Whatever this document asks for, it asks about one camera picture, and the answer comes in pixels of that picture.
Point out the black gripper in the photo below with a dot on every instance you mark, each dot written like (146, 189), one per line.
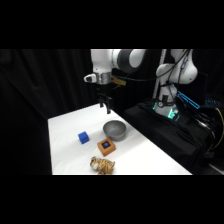
(104, 89)

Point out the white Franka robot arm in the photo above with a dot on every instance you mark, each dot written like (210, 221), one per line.
(103, 60)

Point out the blue cube block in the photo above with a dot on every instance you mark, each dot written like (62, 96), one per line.
(83, 137)

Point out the orange block with blue top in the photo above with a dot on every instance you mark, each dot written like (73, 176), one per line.
(106, 146)

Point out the yellow tag object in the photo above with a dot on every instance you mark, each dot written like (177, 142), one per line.
(117, 81)

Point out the grey metal bowl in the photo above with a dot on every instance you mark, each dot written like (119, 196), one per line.
(115, 130)

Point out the striped tiger plush toy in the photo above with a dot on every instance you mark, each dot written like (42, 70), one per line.
(102, 165)

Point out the white vertical pole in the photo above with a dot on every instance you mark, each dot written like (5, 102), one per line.
(159, 73)

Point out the black curtain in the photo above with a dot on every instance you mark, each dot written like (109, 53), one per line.
(36, 100)

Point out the black cloth covered stand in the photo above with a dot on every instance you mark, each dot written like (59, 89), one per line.
(166, 140)

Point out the blue lit device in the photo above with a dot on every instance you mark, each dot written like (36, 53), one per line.
(188, 99)

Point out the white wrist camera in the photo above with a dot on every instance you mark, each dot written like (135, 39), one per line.
(89, 78)

